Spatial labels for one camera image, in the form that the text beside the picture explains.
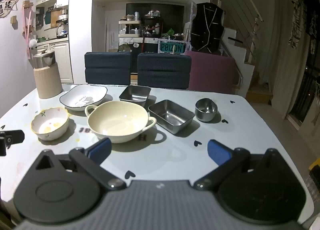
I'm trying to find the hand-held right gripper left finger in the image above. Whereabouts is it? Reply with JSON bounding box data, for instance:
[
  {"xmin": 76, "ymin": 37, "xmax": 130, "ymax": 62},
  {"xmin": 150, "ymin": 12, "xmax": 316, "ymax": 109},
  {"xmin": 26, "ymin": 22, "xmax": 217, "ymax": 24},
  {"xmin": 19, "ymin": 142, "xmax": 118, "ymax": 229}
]
[{"xmin": 34, "ymin": 137, "xmax": 127, "ymax": 191}]

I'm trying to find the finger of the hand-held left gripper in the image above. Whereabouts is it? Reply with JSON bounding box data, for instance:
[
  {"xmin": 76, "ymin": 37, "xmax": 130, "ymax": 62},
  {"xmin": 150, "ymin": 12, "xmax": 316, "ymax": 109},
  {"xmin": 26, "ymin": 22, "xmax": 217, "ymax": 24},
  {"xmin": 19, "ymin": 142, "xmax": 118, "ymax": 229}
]
[{"xmin": 0, "ymin": 130, "xmax": 25, "ymax": 157}]

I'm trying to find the dark hanging clothing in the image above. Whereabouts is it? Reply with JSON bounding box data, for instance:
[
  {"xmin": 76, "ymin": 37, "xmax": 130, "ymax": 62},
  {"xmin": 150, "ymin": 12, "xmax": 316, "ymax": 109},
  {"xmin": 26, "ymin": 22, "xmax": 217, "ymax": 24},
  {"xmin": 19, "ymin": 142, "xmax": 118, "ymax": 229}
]
[{"xmin": 303, "ymin": 0, "xmax": 320, "ymax": 55}]

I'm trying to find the yellow box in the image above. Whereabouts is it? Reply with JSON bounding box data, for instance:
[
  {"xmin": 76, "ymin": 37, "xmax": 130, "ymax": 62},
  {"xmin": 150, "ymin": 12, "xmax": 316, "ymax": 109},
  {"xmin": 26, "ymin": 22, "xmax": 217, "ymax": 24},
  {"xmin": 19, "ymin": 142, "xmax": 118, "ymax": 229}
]
[{"xmin": 308, "ymin": 157, "xmax": 320, "ymax": 171}]

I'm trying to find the stair railing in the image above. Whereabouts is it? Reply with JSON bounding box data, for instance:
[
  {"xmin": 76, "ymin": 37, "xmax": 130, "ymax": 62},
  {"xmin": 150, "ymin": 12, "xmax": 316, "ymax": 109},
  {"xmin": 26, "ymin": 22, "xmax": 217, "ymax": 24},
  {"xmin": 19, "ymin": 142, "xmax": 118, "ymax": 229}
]
[{"xmin": 200, "ymin": 0, "xmax": 264, "ymax": 52}]

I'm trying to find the beige curtain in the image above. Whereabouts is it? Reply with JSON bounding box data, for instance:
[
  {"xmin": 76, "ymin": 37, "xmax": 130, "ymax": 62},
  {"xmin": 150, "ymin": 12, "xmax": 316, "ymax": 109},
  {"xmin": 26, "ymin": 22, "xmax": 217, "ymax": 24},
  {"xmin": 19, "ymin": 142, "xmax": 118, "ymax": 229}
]
[{"xmin": 271, "ymin": 0, "xmax": 309, "ymax": 121}]

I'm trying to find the beige canister with steel lid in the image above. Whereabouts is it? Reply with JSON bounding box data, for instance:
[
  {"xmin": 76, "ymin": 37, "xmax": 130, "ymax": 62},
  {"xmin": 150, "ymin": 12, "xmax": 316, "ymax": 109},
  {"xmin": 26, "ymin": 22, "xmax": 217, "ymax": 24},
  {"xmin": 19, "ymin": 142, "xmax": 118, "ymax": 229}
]
[{"xmin": 33, "ymin": 48, "xmax": 63, "ymax": 99}]

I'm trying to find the white kitchen cabinet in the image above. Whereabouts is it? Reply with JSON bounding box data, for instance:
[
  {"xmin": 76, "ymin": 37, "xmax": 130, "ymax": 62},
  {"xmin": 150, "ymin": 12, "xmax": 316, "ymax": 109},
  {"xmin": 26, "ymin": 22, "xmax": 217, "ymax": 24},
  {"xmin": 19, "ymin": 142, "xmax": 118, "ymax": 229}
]
[{"xmin": 49, "ymin": 41, "xmax": 74, "ymax": 83}]

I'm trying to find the maroon chair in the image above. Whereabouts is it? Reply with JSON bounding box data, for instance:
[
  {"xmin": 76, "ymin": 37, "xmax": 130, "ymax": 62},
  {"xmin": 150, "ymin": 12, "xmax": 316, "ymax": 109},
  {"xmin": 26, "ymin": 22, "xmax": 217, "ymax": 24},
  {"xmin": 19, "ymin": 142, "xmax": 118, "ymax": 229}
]
[{"xmin": 184, "ymin": 50, "xmax": 240, "ymax": 94}]

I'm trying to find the square steel container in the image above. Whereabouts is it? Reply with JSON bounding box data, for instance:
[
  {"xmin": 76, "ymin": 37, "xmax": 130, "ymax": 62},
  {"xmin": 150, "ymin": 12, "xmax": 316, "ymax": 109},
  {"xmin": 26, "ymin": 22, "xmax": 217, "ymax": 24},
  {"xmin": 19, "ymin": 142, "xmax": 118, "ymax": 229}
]
[{"xmin": 119, "ymin": 85, "xmax": 152, "ymax": 107}]

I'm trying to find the navy chair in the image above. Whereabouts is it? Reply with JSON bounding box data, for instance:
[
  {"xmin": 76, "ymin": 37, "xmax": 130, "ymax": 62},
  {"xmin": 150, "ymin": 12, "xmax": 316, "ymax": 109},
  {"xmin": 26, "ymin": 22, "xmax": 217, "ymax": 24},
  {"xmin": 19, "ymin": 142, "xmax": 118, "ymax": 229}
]
[
  {"xmin": 137, "ymin": 52, "xmax": 192, "ymax": 90},
  {"xmin": 84, "ymin": 51, "xmax": 132, "ymax": 86}
]

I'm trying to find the patterned hanging cloth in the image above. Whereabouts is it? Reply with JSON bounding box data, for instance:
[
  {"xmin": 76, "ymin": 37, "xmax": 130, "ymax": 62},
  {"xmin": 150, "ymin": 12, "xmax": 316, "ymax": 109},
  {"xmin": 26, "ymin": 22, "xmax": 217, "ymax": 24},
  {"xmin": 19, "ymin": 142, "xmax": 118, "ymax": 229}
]
[{"xmin": 288, "ymin": 0, "xmax": 307, "ymax": 49}]

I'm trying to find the round steel cup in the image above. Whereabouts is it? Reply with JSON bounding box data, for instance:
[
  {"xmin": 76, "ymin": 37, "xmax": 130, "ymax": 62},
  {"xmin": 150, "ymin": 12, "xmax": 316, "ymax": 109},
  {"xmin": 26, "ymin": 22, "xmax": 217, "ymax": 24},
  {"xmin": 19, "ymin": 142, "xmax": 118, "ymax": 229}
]
[{"xmin": 195, "ymin": 98, "xmax": 218, "ymax": 122}]

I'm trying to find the small floral bowl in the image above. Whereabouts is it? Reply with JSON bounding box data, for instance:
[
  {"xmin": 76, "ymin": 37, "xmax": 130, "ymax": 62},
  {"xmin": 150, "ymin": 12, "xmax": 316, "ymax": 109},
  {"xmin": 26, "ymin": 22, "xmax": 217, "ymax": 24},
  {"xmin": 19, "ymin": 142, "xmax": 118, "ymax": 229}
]
[{"xmin": 31, "ymin": 107, "xmax": 70, "ymax": 141}]

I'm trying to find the cream two-handled bowl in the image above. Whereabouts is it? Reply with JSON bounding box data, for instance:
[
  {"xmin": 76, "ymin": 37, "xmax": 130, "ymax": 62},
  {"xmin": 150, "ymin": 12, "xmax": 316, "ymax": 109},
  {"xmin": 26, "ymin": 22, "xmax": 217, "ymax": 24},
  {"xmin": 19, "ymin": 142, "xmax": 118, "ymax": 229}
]
[{"xmin": 85, "ymin": 101, "xmax": 157, "ymax": 144}]

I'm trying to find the pink ribbon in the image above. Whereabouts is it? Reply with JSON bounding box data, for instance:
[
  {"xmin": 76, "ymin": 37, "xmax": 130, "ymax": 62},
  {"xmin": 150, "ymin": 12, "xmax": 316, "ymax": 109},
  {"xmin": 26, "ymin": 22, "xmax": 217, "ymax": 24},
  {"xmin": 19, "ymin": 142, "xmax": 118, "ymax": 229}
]
[{"xmin": 22, "ymin": 1, "xmax": 33, "ymax": 60}]

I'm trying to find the black vest with white trim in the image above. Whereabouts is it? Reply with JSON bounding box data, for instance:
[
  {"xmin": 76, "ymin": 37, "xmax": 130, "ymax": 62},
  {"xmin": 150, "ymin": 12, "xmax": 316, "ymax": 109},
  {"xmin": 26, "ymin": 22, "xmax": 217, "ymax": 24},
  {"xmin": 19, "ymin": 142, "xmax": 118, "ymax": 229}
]
[{"xmin": 191, "ymin": 2, "xmax": 224, "ymax": 52}]

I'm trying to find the rectangular steel container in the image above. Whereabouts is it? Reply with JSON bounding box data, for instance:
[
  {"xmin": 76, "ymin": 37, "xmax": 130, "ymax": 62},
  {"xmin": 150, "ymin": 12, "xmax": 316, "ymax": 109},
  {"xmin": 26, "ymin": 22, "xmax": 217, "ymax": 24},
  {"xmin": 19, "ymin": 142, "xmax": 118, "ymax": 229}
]
[{"xmin": 148, "ymin": 99, "xmax": 196, "ymax": 135}]

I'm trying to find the white plate with dark rim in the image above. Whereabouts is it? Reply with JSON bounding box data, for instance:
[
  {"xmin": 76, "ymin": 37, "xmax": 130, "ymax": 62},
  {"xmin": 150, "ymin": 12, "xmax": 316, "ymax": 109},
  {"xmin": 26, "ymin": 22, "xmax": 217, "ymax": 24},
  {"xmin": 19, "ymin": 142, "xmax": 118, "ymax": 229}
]
[{"xmin": 59, "ymin": 84, "xmax": 108, "ymax": 112}]

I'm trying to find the white shelf rack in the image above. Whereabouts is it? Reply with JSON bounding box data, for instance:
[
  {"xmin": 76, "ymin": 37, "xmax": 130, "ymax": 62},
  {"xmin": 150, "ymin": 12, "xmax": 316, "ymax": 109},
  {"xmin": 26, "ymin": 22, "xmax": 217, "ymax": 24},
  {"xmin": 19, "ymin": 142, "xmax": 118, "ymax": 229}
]
[{"xmin": 118, "ymin": 19, "xmax": 142, "ymax": 37}]

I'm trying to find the teal sign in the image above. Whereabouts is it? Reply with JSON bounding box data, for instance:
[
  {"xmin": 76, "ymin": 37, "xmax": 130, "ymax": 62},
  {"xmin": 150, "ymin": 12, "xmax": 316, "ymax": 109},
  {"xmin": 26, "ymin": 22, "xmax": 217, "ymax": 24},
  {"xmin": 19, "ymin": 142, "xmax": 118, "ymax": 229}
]
[{"xmin": 157, "ymin": 41, "xmax": 186, "ymax": 54}]

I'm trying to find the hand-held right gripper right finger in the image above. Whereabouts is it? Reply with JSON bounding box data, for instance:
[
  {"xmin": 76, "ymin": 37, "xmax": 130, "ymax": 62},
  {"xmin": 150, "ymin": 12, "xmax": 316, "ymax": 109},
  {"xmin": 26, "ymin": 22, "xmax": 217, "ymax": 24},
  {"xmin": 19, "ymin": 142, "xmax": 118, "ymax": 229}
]
[{"xmin": 194, "ymin": 139, "xmax": 288, "ymax": 191}]

